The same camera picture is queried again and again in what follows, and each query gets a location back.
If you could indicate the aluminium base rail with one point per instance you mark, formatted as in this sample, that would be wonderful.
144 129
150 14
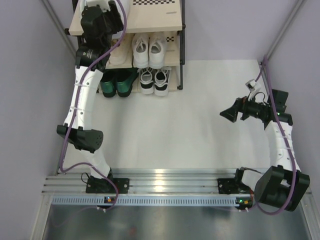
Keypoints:
151 187

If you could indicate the white grey sneaker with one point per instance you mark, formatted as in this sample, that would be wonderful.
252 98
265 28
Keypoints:
140 49
157 50

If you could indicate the aluminium frame post right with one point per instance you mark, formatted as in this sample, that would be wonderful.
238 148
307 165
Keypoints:
289 20

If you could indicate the black beige shoe shelf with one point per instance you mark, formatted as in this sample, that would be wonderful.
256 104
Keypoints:
150 16

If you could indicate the aluminium frame post left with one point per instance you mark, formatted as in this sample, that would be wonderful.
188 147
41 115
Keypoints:
59 27

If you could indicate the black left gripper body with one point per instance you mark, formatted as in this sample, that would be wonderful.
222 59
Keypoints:
111 20

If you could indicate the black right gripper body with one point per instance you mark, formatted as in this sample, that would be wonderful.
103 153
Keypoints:
251 108

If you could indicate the white leather sneaker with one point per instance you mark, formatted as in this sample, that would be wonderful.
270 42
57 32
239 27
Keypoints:
123 6

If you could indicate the green loafer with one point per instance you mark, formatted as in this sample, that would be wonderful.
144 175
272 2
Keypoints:
108 83
124 81

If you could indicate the beige lace sneaker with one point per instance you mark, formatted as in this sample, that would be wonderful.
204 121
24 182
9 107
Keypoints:
119 55

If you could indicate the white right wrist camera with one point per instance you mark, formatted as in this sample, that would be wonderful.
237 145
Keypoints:
254 87

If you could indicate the black white sneaker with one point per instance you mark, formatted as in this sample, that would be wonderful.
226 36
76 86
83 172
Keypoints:
161 81
146 80

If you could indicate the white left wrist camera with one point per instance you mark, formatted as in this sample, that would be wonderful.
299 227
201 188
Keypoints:
102 4

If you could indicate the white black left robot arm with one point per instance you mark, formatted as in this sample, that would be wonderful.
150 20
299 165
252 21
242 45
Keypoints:
104 24

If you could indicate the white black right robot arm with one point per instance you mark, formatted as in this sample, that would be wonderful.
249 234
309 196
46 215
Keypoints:
277 155

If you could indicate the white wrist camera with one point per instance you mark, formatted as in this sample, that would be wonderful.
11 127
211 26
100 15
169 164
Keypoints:
102 4
254 87

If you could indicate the aluminium frame post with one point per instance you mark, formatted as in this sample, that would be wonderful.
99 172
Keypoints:
289 20
59 27

